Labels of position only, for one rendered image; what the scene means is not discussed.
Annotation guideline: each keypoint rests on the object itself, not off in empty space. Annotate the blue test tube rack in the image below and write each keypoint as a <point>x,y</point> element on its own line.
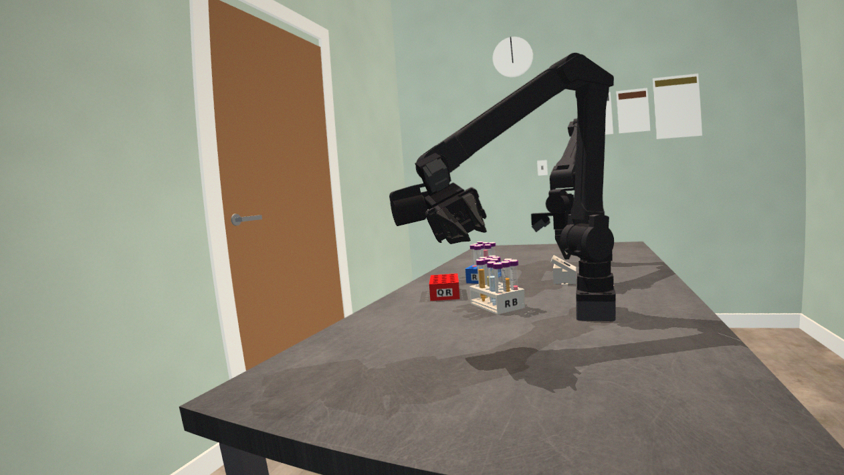
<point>471,274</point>

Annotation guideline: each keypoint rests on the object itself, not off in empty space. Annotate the red tube rack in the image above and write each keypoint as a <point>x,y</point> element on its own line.
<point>444,287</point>

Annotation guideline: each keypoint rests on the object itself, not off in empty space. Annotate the clear test tube with purple cap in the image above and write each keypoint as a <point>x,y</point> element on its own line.
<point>514,274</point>
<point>498,277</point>

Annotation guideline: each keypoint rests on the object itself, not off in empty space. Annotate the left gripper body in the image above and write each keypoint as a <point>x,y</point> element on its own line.
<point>456,207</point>

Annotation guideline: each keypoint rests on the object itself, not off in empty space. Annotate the white test tube rack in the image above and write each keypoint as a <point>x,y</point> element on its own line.
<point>505,302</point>

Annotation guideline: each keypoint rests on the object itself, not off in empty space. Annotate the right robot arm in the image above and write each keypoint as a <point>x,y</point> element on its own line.
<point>559,200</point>

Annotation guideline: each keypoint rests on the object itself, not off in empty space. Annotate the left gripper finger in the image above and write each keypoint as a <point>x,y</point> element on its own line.
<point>470,204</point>
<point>450,225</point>

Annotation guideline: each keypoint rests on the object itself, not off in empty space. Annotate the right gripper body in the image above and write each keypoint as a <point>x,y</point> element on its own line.
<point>558,231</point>

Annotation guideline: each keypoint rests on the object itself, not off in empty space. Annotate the test tube with purple cap and amber liquid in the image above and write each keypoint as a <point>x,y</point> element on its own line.
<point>481,277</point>

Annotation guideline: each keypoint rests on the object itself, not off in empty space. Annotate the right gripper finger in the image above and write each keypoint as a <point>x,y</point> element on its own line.
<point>566,256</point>

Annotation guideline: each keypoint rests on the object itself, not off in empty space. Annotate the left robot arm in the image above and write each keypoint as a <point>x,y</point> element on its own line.
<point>592,239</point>

